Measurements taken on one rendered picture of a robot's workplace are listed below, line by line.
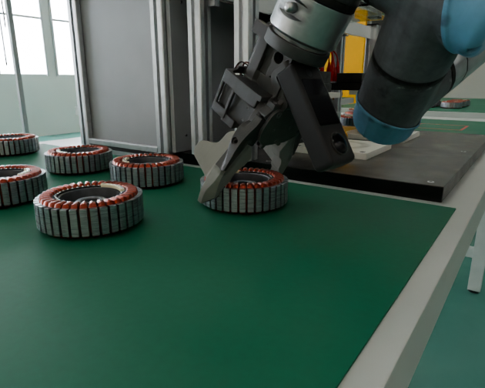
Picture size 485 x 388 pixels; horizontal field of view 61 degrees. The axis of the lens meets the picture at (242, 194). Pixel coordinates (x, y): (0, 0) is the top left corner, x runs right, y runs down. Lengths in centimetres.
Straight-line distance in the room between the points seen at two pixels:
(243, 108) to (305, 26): 11
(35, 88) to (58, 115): 57
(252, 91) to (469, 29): 21
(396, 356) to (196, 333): 12
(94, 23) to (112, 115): 19
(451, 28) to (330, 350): 26
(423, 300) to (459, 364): 130
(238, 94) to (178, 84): 34
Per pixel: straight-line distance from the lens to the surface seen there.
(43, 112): 770
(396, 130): 48
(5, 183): 58
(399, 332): 29
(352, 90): 105
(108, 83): 93
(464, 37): 38
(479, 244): 203
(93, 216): 43
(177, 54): 80
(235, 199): 47
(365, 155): 74
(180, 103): 80
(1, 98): 740
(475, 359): 167
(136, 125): 88
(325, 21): 42
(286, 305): 30
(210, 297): 31
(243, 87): 46
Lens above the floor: 90
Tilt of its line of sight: 16 degrees down
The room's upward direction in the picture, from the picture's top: straight up
